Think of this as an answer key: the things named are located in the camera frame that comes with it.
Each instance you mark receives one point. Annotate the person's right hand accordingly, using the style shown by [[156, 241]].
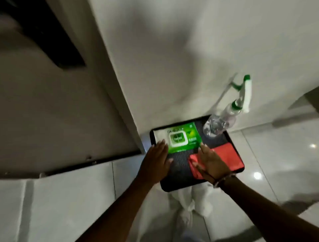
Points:
[[214, 165]]

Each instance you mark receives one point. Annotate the person's left hand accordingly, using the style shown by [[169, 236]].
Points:
[[153, 167]]

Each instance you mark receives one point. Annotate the person's left thumb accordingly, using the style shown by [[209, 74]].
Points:
[[169, 164]]

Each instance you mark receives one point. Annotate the person's right thumb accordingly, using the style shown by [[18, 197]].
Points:
[[198, 168]]

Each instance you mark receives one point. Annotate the person's left forearm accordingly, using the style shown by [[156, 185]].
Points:
[[117, 214]]

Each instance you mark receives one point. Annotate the person's right forearm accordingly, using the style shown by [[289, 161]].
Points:
[[269, 212]]

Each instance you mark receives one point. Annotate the black rectangular tray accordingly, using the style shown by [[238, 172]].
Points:
[[180, 172]]

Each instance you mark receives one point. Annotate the green wet wipes packet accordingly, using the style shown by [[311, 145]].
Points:
[[185, 139]]

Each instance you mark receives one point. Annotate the red cloth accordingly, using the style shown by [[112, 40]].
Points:
[[230, 155]]

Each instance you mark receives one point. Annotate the person's white trousers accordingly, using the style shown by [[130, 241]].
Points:
[[193, 204]]

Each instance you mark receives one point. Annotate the clear spray bottle green trigger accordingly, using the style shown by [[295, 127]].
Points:
[[219, 122]]

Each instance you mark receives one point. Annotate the grey door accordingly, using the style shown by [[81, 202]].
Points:
[[59, 114]]

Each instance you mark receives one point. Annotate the black fixture on door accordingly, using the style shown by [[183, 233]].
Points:
[[47, 30]]

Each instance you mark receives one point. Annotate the white door frame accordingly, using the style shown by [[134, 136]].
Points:
[[109, 74]]

